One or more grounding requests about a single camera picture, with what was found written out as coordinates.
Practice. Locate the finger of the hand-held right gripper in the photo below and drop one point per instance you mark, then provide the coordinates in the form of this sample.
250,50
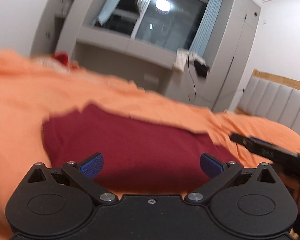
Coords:
261,141
255,147

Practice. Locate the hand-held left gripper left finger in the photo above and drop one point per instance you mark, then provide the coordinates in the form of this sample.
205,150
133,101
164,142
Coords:
91,166

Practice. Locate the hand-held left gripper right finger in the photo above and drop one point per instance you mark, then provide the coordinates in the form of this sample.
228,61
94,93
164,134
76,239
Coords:
211,166

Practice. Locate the dark red sweater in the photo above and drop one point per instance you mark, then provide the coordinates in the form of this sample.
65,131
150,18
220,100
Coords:
140,150

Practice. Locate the grey padded headboard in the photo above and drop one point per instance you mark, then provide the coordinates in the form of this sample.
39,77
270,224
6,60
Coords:
277,105

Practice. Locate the grey wardrobe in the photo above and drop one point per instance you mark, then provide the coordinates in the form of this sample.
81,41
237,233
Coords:
237,55

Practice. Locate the black garment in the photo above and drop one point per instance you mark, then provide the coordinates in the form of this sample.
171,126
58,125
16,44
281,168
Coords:
202,68

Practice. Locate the orange blanket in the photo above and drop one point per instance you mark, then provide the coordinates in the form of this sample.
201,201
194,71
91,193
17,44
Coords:
20,100

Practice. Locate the white garment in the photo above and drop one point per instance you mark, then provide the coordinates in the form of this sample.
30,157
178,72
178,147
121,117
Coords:
181,60

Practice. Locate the red cloth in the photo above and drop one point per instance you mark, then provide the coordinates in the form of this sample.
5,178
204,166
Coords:
61,58

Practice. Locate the grey window sill unit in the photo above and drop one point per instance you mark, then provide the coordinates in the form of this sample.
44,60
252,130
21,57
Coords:
120,42

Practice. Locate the light blue curtain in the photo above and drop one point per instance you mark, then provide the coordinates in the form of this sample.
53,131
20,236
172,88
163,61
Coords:
206,25
112,2

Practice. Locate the window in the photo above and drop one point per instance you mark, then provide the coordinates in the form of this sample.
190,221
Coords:
170,22

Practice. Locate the grey open shelf cabinet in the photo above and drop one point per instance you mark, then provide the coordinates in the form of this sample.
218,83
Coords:
50,17

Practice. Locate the wooden bed frame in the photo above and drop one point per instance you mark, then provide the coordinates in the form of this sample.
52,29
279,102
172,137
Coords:
282,78

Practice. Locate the white wall socket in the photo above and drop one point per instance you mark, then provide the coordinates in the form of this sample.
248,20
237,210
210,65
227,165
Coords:
151,79

